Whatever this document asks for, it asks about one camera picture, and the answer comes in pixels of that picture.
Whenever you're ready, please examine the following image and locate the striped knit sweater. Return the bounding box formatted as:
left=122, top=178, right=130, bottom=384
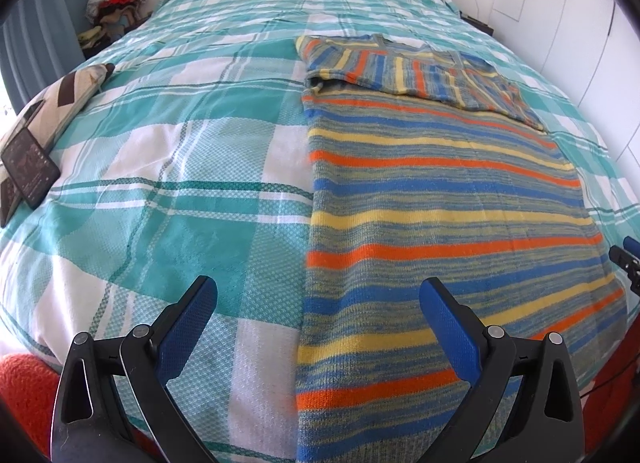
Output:
left=295, top=34, right=627, bottom=462

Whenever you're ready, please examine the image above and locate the pile of colourful clothes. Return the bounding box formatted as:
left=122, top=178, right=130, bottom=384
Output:
left=77, top=0, right=148, bottom=59

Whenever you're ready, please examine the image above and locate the orange fuzzy cloth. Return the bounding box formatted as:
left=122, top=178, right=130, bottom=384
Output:
left=0, top=353, right=60, bottom=457

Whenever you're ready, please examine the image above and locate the black bedside device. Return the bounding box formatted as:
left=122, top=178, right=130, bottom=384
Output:
left=460, top=12, right=494, bottom=36

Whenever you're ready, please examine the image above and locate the teal white plaid bedspread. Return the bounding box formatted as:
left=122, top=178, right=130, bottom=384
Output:
left=1, top=0, right=639, bottom=462

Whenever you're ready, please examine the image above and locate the chevron patterned cushion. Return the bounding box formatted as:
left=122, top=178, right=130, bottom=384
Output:
left=1, top=64, right=115, bottom=226

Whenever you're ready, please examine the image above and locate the blue curtain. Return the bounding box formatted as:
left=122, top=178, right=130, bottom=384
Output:
left=1, top=0, right=90, bottom=112

